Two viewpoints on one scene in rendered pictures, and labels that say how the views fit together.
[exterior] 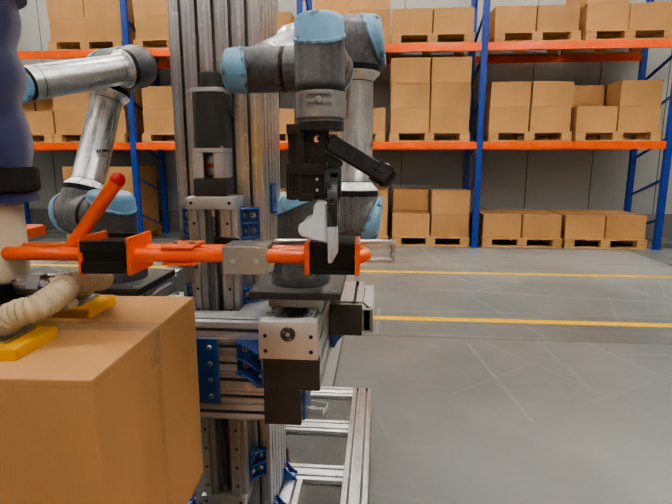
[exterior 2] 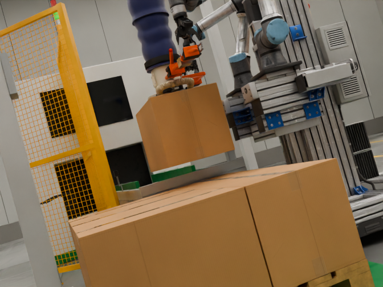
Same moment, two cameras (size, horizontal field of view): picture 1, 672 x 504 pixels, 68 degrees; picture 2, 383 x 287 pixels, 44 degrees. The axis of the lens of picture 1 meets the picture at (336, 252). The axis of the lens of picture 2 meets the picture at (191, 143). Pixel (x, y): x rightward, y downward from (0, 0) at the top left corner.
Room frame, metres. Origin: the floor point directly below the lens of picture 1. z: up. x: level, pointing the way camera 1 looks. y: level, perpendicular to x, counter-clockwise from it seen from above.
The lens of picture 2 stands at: (-0.07, -2.21, 0.69)
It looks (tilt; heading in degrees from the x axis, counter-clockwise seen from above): 2 degrees up; 72
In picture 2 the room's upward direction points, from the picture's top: 16 degrees counter-clockwise
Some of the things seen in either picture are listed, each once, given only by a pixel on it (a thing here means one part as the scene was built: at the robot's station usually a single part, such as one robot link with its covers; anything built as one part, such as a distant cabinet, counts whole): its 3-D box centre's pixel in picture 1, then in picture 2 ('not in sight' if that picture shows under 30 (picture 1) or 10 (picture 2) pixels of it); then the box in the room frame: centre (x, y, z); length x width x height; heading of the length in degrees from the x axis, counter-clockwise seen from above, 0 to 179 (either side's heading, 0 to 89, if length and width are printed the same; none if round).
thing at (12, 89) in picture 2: not in sight; (9, 76); (-0.10, 1.38, 1.62); 0.20 x 0.05 x 0.30; 89
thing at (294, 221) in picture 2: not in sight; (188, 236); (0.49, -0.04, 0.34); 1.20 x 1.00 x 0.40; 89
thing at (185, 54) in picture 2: (333, 254); (189, 53); (0.76, 0.00, 1.20); 0.08 x 0.07 x 0.05; 87
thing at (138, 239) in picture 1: (116, 252); (175, 70); (0.79, 0.35, 1.20); 0.10 x 0.08 x 0.06; 177
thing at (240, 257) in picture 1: (249, 257); (184, 61); (0.78, 0.14, 1.20); 0.07 x 0.07 x 0.04; 87
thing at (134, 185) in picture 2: not in sight; (119, 189); (0.55, 2.15, 0.60); 1.60 x 0.11 x 0.09; 89
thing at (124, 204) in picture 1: (111, 215); (239, 63); (1.30, 0.59, 1.20); 0.13 x 0.12 x 0.14; 61
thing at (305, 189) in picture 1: (316, 162); (182, 27); (0.78, 0.03, 1.34); 0.09 x 0.08 x 0.12; 88
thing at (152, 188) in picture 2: not in sight; (194, 176); (0.80, 0.62, 0.58); 0.70 x 0.03 x 0.06; 179
